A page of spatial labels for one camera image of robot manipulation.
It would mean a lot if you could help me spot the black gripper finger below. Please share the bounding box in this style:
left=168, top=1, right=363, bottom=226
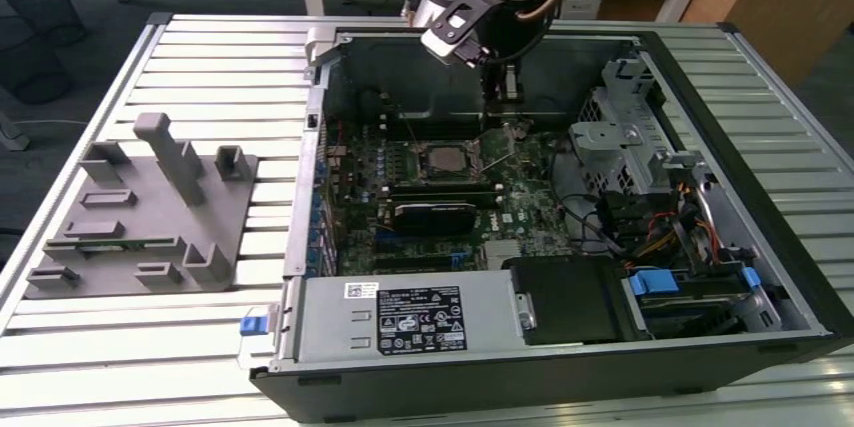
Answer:
left=481, top=62, right=507, bottom=116
left=514, top=62, right=529, bottom=116

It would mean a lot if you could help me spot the hard disk in blue carrier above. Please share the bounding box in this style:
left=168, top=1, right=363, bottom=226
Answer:
left=624, top=270, right=753, bottom=341

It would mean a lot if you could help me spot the black plastic shroud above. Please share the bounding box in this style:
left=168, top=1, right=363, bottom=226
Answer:
left=499, top=255, right=653, bottom=346

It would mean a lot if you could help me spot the black RAM slot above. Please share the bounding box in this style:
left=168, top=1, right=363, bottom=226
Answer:
left=389, top=192, right=503, bottom=207
left=378, top=124, right=487, bottom=141
left=378, top=113, right=486, bottom=127
left=389, top=182, right=503, bottom=197

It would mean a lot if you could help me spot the white table leg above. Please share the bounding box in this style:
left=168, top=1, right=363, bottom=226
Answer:
left=0, top=84, right=32, bottom=152

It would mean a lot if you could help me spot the green RAM stick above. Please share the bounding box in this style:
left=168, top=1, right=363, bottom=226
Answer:
left=47, top=238, right=176, bottom=252

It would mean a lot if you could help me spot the black expansion slot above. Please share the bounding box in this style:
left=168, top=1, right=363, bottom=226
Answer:
left=371, top=254, right=469, bottom=273
left=377, top=234, right=482, bottom=249

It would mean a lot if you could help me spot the silver drive cage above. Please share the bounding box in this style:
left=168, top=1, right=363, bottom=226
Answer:
left=566, top=59, right=676, bottom=198

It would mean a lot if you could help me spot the black graphics card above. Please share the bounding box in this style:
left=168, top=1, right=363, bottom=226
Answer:
left=393, top=202, right=479, bottom=237

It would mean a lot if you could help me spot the grey parts rack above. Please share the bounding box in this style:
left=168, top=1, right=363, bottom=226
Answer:
left=24, top=111, right=263, bottom=301

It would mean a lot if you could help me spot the black internal cable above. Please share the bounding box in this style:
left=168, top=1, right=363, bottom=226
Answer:
left=554, top=191, right=626, bottom=256

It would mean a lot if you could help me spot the CPU socket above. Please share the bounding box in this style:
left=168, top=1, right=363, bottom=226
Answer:
left=417, top=140, right=487, bottom=184

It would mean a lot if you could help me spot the silver power supply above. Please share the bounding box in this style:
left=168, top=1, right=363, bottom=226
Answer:
left=279, top=271, right=526, bottom=363

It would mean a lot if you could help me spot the green motherboard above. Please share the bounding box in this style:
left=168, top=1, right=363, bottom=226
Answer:
left=318, top=116, right=577, bottom=279

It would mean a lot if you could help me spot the white box under desk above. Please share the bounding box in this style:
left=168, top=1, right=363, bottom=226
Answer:
left=559, top=0, right=602, bottom=19

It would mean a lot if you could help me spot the wooden cabinet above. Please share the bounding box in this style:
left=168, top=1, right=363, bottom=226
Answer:
left=684, top=0, right=854, bottom=96

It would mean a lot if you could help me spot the small silver heatsink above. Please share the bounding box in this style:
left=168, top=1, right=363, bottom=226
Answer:
left=485, top=240, right=522, bottom=268

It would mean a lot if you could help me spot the grey case latch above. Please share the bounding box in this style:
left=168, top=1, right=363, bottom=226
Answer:
left=305, top=26, right=342, bottom=81

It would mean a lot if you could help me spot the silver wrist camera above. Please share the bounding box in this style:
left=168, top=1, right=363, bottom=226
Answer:
left=418, top=0, right=495, bottom=68

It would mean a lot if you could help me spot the black PC case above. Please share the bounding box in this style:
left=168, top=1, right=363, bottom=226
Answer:
left=247, top=21, right=854, bottom=424

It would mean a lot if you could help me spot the orange wire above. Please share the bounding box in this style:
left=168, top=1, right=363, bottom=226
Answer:
left=630, top=239, right=676, bottom=261

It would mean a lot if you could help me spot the black mesh wastebasket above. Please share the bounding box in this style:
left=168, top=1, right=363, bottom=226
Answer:
left=0, top=0, right=88, bottom=106

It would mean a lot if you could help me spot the silver CPU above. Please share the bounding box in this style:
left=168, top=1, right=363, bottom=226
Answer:
left=426, top=145, right=470, bottom=173

